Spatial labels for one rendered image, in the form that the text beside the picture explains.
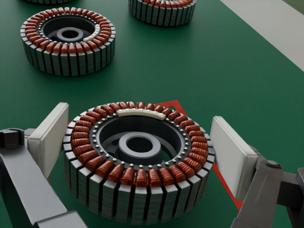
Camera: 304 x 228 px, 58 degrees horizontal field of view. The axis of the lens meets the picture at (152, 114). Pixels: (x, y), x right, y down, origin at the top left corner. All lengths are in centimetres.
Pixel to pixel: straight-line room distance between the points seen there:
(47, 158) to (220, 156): 11
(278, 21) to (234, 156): 44
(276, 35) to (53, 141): 43
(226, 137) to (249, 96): 18
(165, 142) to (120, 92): 11
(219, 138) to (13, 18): 36
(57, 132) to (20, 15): 31
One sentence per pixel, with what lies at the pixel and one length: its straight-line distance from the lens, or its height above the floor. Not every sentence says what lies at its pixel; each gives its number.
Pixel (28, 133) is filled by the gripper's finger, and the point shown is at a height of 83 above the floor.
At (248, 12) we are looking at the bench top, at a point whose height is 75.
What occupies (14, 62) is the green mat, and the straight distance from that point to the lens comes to 38.
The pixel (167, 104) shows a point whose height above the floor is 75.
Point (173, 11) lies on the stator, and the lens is 44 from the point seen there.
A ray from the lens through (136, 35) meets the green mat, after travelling 43.
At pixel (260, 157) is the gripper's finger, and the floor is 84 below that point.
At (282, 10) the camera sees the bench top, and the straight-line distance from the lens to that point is 63.
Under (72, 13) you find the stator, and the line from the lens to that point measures 40.
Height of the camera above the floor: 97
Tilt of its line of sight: 46 degrees down
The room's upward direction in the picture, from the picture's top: 10 degrees clockwise
